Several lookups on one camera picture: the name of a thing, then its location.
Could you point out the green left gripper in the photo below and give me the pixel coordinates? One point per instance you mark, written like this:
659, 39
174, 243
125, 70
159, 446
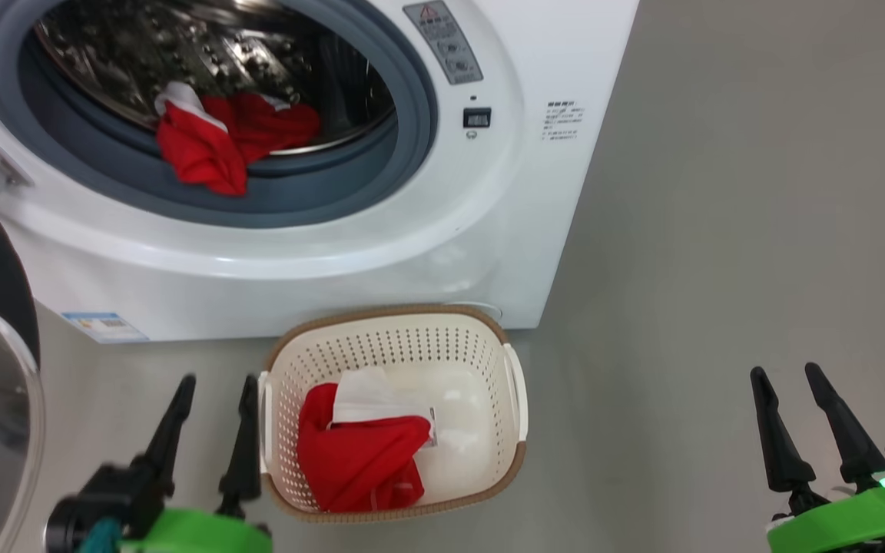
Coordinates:
197, 534

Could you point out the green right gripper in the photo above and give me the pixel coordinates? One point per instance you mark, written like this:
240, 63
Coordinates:
850, 522

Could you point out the red and white garment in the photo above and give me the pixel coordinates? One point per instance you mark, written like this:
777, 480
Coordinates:
358, 461
204, 153

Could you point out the white front-load washing machine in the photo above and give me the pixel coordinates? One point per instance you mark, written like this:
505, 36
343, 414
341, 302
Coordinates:
335, 292

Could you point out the cream perforated basket brown rim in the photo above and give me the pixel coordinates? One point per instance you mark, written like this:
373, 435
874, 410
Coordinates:
412, 507

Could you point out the stainless steel washing machine drum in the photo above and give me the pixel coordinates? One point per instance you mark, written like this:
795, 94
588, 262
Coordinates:
143, 46

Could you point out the blue energy label sticker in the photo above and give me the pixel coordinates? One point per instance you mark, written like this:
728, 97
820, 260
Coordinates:
104, 326

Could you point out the grey warning label sticker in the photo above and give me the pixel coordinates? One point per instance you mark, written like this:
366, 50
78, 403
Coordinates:
442, 42

